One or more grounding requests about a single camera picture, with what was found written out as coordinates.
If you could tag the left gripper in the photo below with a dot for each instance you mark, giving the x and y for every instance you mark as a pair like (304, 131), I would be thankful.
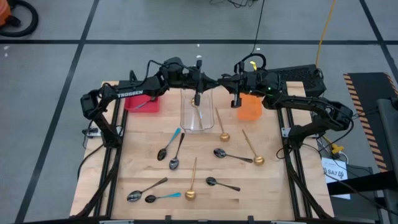
(194, 81)

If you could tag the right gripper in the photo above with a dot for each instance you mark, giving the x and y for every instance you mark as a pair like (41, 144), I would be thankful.
(252, 82)

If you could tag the gold spoon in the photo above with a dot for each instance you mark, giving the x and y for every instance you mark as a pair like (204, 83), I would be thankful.
(224, 136)
(258, 160)
(190, 194)

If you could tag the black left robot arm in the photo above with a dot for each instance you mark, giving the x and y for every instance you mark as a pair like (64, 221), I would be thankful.
(130, 93)

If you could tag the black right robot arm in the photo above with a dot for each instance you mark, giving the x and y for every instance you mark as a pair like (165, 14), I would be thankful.
(311, 104)

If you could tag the yellow gripper tag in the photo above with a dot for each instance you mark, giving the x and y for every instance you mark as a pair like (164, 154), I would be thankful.
(254, 65)

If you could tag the orange plastic bin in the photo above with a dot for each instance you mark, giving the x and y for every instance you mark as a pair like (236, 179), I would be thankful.
(250, 110)

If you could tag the clear plastic bin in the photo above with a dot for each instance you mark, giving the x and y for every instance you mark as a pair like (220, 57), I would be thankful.
(189, 119)

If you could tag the red plastic bin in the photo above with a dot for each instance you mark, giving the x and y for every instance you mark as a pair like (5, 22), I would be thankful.
(152, 109)

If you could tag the glossy dark metal spoon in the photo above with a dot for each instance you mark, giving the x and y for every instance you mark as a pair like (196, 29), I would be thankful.
(134, 196)
(174, 163)
(219, 152)
(211, 181)

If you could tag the yellow plug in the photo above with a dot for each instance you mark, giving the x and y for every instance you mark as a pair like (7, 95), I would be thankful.
(336, 148)

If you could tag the white paper label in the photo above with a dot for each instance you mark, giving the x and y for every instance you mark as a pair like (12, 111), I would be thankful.
(332, 163)

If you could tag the hazard striped black ramp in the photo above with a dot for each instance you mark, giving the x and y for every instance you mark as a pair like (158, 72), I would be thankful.
(367, 90)

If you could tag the grey metal bar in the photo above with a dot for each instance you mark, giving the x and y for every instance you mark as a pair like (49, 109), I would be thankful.
(287, 222)
(116, 222)

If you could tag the black metal beam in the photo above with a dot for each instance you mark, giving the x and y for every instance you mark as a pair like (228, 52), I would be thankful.
(357, 185)

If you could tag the black metal table frame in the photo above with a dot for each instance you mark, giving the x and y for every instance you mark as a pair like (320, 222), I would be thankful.
(111, 202)

